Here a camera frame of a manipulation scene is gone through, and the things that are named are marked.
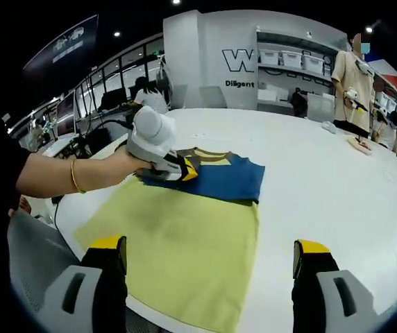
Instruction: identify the yellow and blue garment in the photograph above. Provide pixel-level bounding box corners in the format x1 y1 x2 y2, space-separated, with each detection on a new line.
73 147 266 333

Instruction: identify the black computer monitor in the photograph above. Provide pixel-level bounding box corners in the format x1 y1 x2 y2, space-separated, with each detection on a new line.
99 87 129 112

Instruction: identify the person's black sleeve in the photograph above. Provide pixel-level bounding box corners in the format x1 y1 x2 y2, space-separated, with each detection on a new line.
0 114 33 216

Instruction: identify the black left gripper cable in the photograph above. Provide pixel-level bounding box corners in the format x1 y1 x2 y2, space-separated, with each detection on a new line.
51 194 67 232

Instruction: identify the dark overhead screen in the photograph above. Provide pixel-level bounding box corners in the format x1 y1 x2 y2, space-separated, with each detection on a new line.
23 13 99 81

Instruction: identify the grey metal shelving unit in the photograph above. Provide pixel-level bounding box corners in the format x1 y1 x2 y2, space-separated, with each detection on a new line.
255 29 338 117

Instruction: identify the dark office desk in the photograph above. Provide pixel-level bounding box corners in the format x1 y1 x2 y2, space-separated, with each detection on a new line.
38 103 140 157

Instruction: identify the white storage bin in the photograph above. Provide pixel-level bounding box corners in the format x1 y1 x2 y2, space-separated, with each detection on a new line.
281 51 303 69
302 54 325 74
259 51 281 66

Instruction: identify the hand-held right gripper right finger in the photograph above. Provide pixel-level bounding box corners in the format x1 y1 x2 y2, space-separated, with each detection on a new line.
291 238 380 333

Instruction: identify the black bag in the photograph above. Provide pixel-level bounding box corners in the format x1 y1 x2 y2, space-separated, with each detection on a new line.
290 92 309 118

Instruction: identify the white crumpled cloth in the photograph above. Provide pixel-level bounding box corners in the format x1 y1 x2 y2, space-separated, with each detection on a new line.
321 121 340 135

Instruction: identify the grey mesh chair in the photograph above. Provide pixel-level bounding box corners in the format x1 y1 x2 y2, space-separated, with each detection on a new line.
6 210 92 315

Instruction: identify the person's left hand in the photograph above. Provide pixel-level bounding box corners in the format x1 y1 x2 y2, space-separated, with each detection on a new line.
89 144 155 191

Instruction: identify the white box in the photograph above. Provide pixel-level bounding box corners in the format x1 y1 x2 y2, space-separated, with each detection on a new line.
307 92 337 121

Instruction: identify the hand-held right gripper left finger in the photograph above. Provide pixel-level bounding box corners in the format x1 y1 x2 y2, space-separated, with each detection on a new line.
42 234 128 333

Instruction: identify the gold bangle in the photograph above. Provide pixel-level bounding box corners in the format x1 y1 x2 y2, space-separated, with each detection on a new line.
69 157 87 194

